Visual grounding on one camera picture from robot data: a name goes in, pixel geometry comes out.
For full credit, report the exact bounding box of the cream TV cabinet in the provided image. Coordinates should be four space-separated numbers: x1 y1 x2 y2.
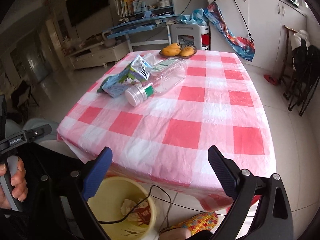
66 40 130 69

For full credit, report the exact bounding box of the teal sofa seat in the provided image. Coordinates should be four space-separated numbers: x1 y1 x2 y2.
1 118 59 150

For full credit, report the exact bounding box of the pink kettlebell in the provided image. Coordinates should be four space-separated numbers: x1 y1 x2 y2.
101 30 116 48

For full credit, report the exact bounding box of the light blue crumpled cloth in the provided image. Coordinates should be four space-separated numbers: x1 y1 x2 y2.
176 8 208 26

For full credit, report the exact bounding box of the blue children's study desk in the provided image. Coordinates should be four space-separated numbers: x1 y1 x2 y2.
102 0 177 52

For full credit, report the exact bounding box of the pen holder cup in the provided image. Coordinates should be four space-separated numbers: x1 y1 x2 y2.
157 0 170 8

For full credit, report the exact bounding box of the person's left hand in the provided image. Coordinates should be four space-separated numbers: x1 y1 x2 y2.
1 158 28 209

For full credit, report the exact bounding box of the pink checkered tablecloth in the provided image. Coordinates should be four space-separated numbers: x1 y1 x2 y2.
57 50 276 211

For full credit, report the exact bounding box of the yellow mango middle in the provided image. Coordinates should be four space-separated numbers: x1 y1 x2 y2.
167 43 180 49

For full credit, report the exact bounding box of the row of books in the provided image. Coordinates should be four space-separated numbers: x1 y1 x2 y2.
114 0 142 18

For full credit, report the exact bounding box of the colourful hanging bag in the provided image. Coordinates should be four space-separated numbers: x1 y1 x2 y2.
203 1 255 62

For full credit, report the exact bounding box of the yellow trash bin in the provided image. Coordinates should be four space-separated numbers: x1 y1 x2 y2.
87 177 157 239

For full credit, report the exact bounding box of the white sideboard cabinet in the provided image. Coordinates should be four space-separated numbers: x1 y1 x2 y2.
208 0 306 73

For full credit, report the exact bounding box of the yellow mango right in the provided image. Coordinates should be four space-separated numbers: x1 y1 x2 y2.
179 46 195 57

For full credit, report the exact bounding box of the yellow mango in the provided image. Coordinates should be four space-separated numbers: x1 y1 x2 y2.
161 47 181 57
179 46 195 57
167 43 180 49

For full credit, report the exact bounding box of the black cable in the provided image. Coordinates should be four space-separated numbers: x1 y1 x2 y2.
97 184 227 230

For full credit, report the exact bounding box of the white bag on chair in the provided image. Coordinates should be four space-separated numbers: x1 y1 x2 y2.
290 29 310 50

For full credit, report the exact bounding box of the colourful slipper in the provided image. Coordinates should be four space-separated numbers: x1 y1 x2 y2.
160 211 219 235

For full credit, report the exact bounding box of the dark folding chair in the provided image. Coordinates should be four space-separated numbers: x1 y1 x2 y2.
278 25 319 116

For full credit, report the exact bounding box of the black wall television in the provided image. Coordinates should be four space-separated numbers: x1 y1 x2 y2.
66 0 110 27

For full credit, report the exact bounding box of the light blue drink carton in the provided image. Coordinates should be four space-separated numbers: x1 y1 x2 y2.
97 55 152 98

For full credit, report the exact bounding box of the yellow mango left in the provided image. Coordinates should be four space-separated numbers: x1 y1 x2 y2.
161 47 181 57

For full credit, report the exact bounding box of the red snack wrapper bag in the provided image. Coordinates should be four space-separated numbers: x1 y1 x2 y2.
127 201 151 226

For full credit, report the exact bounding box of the clear plastic bottle white cap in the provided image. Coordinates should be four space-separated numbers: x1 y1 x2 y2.
125 57 187 107

